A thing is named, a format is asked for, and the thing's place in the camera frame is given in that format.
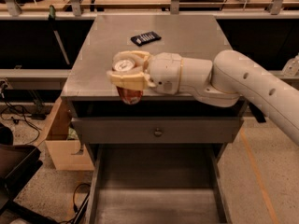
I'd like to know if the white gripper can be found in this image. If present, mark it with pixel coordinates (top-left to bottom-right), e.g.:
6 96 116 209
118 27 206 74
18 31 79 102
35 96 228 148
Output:
107 50 182 94

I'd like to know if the open middle drawer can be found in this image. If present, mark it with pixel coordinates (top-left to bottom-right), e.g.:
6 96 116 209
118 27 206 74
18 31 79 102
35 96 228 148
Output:
85 145 232 224

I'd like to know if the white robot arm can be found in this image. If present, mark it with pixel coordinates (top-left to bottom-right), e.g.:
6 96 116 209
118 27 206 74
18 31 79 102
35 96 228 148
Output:
107 49 299 145

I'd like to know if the black floor cable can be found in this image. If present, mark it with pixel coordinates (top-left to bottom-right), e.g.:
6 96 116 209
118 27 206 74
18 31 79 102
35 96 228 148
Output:
46 182 92 224

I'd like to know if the green handled tool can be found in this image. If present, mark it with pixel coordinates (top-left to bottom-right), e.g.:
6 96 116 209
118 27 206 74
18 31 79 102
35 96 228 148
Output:
48 5 70 65

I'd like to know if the red coke can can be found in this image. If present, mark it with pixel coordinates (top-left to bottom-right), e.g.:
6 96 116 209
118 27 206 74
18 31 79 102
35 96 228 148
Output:
112 59 143 105

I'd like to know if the cardboard box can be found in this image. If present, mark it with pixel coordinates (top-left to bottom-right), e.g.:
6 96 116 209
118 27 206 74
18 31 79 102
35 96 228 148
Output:
35 98 93 171

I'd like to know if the grey metal drawer cabinet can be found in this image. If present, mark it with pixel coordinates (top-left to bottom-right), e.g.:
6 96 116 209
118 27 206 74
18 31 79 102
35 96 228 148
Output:
60 14 258 224

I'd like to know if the closed top drawer front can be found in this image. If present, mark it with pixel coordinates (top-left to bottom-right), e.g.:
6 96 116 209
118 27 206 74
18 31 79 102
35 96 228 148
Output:
72 118 243 144

